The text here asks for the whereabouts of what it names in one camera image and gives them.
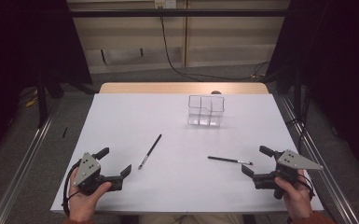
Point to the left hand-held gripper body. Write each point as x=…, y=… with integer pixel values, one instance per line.
x=85, y=169

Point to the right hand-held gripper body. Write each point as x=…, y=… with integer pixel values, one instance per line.
x=289, y=161

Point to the thin black makeup brush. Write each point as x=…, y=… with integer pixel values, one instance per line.
x=227, y=160
x=150, y=151

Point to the clear plastic organizer box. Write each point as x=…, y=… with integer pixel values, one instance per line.
x=206, y=116

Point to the person's left hand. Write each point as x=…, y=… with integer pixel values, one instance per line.
x=82, y=205

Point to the person's right hand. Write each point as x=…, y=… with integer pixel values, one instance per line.
x=298, y=199

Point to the white table sheet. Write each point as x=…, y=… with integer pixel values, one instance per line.
x=112, y=124

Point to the black metal stand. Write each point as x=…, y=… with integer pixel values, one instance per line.
x=41, y=102
x=297, y=93

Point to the dark round table grommet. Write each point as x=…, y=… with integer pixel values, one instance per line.
x=216, y=92

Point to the black curtain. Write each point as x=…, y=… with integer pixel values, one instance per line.
x=338, y=62
x=18, y=46

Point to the aluminium floor rail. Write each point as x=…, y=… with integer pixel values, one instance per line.
x=335, y=189
x=24, y=165

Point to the black horizontal frame bar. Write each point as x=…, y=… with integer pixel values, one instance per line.
x=168, y=13

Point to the white wall outlet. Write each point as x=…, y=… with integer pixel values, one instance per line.
x=165, y=3

